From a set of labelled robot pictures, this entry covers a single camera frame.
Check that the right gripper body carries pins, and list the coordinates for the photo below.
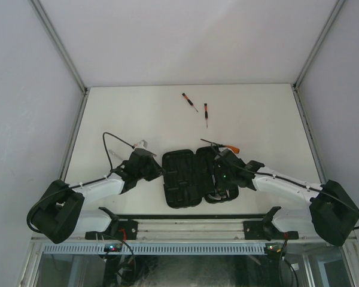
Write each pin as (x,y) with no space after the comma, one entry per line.
(224,180)

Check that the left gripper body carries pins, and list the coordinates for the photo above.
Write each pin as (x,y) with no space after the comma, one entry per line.
(149,171)

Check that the black plastic tool case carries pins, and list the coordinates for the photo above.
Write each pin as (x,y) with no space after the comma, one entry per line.
(195,178)

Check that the small claw hammer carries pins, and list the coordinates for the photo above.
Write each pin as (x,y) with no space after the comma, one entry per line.
(217,197)

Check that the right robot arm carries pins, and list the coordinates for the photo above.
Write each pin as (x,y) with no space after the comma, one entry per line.
(324,209)

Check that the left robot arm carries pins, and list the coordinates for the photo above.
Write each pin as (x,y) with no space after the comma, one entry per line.
(59,213)

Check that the small orange precision screwdriver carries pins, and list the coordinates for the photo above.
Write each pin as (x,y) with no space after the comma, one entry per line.
(189,101)

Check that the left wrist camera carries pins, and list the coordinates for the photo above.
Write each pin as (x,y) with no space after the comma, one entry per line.
(141,147)

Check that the large orange handled screwdriver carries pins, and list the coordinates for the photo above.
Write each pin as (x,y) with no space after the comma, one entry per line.
(221,146)

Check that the aluminium frame rail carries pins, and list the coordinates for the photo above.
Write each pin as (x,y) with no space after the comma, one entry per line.
(219,229)

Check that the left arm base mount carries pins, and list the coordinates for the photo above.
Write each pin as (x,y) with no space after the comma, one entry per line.
(115,228)

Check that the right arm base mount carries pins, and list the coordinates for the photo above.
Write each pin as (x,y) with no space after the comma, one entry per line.
(263,228)

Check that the blue slotted cable duct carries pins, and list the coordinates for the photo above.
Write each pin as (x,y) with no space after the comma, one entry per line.
(97,248)

